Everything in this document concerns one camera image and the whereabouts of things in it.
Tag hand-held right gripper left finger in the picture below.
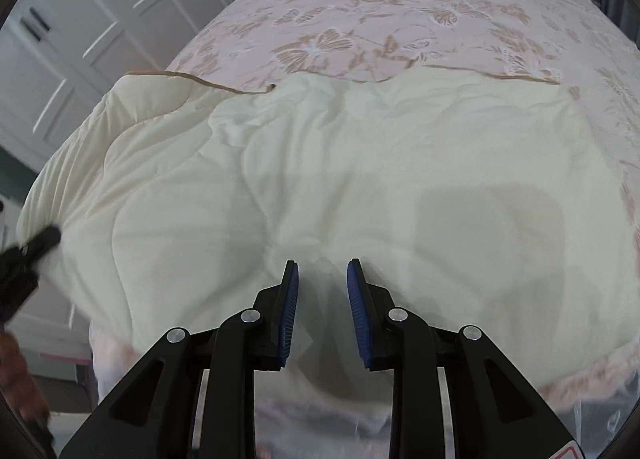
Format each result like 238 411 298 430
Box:
59 259 301 459

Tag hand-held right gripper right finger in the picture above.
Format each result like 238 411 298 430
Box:
346 258 578 459

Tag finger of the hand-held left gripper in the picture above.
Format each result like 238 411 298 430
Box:
19 225 62 266

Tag cream quilted jacket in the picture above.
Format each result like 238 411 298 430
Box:
15 70 632 407

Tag person's left forearm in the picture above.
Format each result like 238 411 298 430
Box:
0 331 52 434

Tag white wardrobe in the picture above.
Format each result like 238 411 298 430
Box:
0 0 240 172

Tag pink floral bedspread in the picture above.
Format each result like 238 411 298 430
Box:
89 0 640 420

